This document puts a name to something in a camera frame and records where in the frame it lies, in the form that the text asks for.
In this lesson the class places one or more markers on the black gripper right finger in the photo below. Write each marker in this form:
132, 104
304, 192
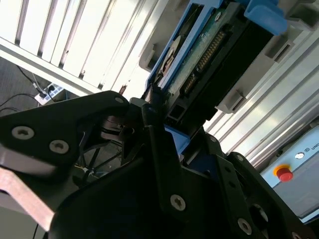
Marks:
249, 189

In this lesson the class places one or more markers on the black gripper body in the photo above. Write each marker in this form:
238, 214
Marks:
119, 211

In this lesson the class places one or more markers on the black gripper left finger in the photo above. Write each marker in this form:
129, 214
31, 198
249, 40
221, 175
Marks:
49, 119

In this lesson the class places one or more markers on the hard disk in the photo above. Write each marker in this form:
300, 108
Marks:
211, 49

